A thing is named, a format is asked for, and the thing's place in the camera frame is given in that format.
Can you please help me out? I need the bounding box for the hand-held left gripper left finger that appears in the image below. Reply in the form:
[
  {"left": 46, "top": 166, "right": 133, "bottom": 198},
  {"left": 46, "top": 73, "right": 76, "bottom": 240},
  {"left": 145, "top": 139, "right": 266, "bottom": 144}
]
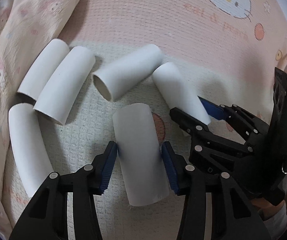
[{"left": 10, "top": 141, "right": 118, "bottom": 240}]

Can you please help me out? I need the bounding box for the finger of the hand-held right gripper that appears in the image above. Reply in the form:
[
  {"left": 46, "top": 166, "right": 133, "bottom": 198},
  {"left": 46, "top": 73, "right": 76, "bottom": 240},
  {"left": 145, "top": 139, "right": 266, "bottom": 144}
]
[
  {"left": 170, "top": 107, "right": 254, "bottom": 173},
  {"left": 198, "top": 96, "right": 270, "bottom": 148}
]

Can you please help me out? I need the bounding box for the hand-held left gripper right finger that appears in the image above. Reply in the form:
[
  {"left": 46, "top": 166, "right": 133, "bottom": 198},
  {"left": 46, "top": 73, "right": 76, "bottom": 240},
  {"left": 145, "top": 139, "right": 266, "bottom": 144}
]
[{"left": 161, "top": 141, "right": 272, "bottom": 240}]

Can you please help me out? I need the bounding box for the white hollow cardboard tube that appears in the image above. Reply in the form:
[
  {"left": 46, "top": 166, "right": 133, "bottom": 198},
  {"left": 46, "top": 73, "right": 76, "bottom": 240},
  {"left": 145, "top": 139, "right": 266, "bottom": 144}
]
[
  {"left": 112, "top": 103, "right": 170, "bottom": 208},
  {"left": 152, "top": 62, "right": 211, "bottom": 137}
]

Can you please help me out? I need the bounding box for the group of white cardboard tubes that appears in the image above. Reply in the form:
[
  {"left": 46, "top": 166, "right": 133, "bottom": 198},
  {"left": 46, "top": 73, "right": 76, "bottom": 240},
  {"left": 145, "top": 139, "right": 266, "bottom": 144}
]
[{"left": 8, "top": 38, "right": 164, "bottom": 198}]

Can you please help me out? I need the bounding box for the person's right forearm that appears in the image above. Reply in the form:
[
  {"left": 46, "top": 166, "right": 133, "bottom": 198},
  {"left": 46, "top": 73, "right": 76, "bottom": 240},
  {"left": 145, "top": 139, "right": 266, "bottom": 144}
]
[{"left": 252, "top": 197, "right": 287, "bottom": 231}]

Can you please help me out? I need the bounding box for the pink cat printed blanket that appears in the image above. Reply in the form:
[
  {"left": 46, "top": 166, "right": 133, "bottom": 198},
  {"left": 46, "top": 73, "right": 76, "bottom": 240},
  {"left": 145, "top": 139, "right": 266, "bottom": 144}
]
[{"left": 0, "top": 0, "right": 287, "bottom": 240}]

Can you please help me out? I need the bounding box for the pale pink floral cloth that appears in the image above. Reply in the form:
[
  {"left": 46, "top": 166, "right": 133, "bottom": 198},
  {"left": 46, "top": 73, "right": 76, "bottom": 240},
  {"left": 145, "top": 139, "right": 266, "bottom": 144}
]
[{"left": 0, "top": 0, "right": 84, "bottom": 233}]

